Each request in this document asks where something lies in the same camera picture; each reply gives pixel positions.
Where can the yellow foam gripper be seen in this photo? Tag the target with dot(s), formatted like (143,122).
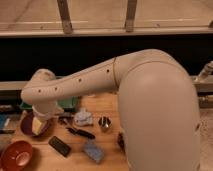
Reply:
(37,125)

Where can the purple bowl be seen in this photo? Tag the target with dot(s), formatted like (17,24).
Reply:
(26,125)

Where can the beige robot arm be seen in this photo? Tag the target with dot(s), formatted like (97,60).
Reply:
(157,103)

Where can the black brush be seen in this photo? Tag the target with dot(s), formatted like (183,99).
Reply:
(65,118)

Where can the black rectangular remote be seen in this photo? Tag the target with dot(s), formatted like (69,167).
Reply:
(60,146)

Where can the blue object at left edge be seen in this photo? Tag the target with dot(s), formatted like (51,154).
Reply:
(4,122)

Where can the red bowl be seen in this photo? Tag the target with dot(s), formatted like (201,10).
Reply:
(16,156)

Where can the black knife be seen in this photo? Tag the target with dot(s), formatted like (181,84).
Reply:
(81,133)

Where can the green plastic tray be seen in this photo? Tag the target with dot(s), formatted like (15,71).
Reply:
(67,104)

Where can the blue sponge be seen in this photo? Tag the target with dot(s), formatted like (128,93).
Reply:
(93,151)

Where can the small metal cup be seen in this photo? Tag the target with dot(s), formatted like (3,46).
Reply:
(104,123)

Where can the dark grape bunch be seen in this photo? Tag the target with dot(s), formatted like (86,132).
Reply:
(120,141)

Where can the left metal window post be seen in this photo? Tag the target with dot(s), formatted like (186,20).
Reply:
(65,16)

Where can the metal window post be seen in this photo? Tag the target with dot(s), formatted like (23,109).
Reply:
(65,16)
(130,15)

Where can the right metal window post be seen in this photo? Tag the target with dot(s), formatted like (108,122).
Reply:
(130,15)

